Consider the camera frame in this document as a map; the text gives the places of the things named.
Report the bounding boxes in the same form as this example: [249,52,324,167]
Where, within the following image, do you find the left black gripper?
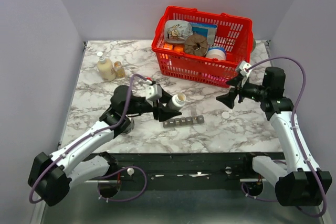
[124,87,182,122]

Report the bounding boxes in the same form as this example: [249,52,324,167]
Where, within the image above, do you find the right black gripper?
[216,74,268,109]

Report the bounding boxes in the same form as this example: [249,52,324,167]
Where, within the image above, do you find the white pill bottle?
[167,93,186,111]

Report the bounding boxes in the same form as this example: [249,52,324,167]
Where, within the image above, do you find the grey weekly pill organizer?
[162,108,205,129]

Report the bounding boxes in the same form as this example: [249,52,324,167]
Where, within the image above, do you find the white bottle cap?
[222,112,230,119]

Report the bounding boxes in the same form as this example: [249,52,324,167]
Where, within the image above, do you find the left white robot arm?
[28,82,186,206]

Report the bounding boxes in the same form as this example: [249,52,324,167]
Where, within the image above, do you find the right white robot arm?
[216,62,332,206]

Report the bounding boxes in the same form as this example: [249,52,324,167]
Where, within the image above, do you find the white blue tub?
[205,46,226,60]

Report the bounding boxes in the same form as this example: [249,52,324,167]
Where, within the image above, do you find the red plastic shopping basket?
[152,6,254,87]

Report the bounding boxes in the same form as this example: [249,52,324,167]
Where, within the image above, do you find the small amber bottle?
[114,61,125,78]

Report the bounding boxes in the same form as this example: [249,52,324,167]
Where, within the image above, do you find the brown round paper package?
[184,34,208,57]

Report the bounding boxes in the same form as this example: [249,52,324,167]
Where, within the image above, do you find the orange fruit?
[173,45,184,53]

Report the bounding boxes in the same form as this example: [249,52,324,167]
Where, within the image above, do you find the orange small box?
[163,43,174,50]

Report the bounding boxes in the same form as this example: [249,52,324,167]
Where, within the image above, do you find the blue packet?
[191,22,218,46]

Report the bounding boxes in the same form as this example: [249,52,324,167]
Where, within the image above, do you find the yellow liquid bottle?
[97,52,116,82]

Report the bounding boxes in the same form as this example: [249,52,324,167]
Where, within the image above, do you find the silver snack pouch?
[164,20,193,44]

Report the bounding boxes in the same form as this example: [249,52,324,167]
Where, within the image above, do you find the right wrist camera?
[236,61,251,77]

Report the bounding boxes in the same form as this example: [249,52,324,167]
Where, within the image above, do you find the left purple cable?
[28,74,152,204]

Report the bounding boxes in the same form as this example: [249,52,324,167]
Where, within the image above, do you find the purple cable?
[28,74,152,204]
[241,56,329,217]

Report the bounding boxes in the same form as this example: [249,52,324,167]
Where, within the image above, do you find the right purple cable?
[241,56,329,217]

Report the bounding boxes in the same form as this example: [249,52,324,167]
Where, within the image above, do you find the black table front rail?
[83,152,287,192]

